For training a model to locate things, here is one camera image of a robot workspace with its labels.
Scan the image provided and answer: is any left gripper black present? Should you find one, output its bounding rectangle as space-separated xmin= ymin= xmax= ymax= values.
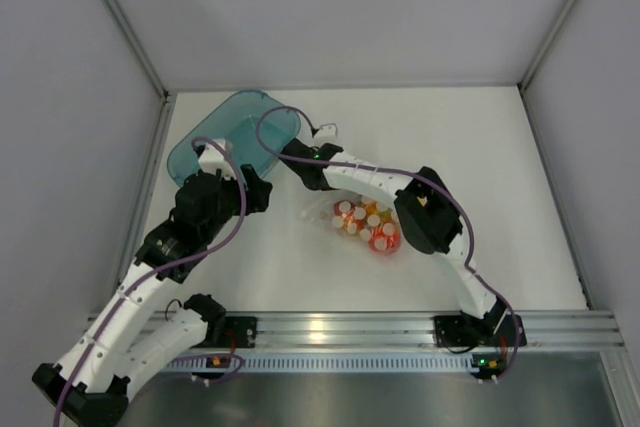
xmin=199 ymin=164 xmax=271 ymax=243

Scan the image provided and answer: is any clear zip top bag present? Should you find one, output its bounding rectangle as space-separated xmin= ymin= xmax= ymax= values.
xmin=299 ymin=190 xmax=403 ymax=257

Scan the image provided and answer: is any fake pineapple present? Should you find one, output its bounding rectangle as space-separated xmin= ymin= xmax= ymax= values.
xmin=330 ymin=196 xmax=402 ymax=255

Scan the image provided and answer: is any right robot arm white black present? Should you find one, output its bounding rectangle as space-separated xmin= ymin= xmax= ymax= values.
xmin=278 ymin=139 xmax=520 ymax=344

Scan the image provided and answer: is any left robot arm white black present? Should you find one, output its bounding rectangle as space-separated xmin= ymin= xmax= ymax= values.
xmin=32 ymin=165 xmax=273 ymax=426

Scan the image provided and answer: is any teal plastic bin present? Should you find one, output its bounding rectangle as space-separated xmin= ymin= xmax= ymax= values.
xmin=166 ymin=90 xmax=301 ymax=185

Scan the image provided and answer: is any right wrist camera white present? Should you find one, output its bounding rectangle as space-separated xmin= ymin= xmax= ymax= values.
xmin=312 ymin=123 xmax=339 ymax=141

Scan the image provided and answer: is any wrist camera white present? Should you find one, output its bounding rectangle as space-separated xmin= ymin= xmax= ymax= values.
xmin=312 ymin=123 xmax=339 ymax=141
xmin=194 ymin=139 xmax=237 ymax=180

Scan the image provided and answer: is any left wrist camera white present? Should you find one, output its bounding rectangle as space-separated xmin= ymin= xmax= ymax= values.
xmin=194 ymin=139 xmax=237 ymax=180

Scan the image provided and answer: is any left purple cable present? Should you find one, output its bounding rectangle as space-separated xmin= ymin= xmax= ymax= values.
xmin=52 ymin=135 xmax=249 ymax=427

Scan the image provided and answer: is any purple cable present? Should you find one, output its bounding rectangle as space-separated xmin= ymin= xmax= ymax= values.
xmin=255 ymin=105 xmax=519 ymax=383
xmin=52 ymin=135 xmax=249 ymax=427

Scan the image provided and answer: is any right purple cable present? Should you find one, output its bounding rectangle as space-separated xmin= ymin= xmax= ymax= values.
xmin=255 ymin=105 xmax=519 ymax=383

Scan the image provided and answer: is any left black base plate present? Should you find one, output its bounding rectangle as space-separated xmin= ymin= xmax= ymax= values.
xmin=197 ymin=315 xmax=258 ymax=350

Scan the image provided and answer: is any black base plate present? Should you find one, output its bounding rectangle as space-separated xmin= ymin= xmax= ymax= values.
xmin=433 ymin=314 xmax=527 ymax=350
xmin=197 ymin=315 xmax=258 ymax=350

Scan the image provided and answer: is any white slotted cable duct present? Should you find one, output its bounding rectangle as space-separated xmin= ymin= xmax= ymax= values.
xmin=164 ymin=351 xmax=481 ymax=373

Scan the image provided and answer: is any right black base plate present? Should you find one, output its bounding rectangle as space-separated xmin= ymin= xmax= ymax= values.
xmin=433 ymin=314 xmax=527 ymax=350

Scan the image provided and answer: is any left aluminium frame post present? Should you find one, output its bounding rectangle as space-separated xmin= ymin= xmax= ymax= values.
xmin=74 ymin=0 xmax=171 ymax=101

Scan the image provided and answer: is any aluminium frame post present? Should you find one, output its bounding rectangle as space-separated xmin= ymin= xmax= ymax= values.
xmin=517 ymin=0 xmax=614 ymax=91
xmin=74 ymin=0 xmax=171 ymax=101

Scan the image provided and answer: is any aluminium mounting rail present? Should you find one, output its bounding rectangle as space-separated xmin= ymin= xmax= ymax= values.
xmin=84 ymin=310 xmax=624 ymax=349

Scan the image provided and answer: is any right aluminium frame post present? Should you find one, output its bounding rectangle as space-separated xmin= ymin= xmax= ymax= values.
xmin=517 ymin=0 xmax=614 ymax=91

